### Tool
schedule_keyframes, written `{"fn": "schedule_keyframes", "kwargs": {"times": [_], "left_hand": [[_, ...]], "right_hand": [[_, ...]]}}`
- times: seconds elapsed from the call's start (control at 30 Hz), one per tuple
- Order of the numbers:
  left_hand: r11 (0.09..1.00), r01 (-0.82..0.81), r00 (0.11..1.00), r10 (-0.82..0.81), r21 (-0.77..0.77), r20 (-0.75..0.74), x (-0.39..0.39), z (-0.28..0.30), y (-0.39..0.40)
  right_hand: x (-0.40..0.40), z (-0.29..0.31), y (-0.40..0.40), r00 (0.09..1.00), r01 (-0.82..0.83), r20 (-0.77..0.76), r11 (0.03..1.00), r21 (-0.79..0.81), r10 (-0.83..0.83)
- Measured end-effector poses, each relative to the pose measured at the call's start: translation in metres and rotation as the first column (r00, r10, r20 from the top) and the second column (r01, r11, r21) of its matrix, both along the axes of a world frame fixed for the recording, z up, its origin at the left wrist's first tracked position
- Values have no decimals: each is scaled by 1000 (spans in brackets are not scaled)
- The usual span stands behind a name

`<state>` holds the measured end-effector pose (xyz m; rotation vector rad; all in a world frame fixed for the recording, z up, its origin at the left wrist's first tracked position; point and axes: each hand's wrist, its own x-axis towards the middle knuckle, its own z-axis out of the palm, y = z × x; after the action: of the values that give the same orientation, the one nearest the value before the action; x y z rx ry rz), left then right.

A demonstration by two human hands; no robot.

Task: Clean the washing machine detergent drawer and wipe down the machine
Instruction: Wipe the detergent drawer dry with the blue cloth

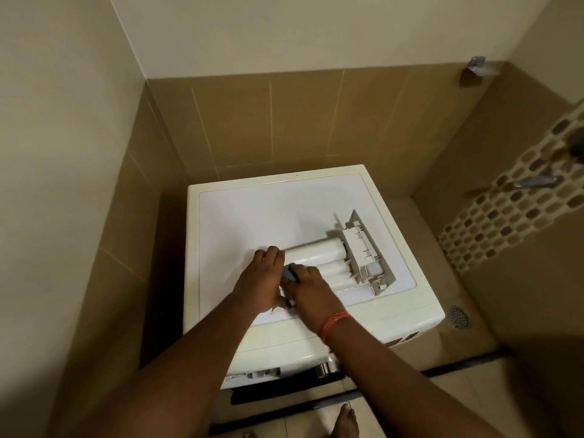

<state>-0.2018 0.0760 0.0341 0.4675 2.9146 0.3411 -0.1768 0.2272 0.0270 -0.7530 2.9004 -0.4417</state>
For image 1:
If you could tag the person's right foot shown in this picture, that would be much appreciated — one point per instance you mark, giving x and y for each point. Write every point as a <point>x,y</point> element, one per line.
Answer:
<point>345,421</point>

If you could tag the person's left hand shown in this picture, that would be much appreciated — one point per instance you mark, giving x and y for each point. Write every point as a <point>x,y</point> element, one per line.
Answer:
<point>260,285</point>

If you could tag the person's right hand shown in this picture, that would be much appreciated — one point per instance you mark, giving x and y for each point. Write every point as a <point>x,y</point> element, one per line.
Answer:
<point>315,301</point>

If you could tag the blue cloth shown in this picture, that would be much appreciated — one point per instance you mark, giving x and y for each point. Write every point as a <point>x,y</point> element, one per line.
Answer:
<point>289,272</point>

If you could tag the chrome wall hook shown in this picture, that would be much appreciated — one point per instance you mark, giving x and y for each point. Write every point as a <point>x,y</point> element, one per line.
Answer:
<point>479,69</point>

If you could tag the person's right forearm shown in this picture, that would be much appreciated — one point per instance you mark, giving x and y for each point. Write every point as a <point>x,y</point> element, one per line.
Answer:
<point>406,392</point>

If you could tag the person's left forearm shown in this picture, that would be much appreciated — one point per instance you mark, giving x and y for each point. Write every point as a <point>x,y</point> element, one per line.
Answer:
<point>169,383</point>

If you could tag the white washing machine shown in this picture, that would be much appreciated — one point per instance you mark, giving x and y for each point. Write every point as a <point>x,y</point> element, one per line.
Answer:
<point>255,209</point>

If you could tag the round steel floor drain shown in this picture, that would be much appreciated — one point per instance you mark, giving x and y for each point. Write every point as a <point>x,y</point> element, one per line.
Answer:
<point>458,317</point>

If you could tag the red thread wristband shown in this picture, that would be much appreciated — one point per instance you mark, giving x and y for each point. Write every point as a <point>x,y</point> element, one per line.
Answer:
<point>335,322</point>

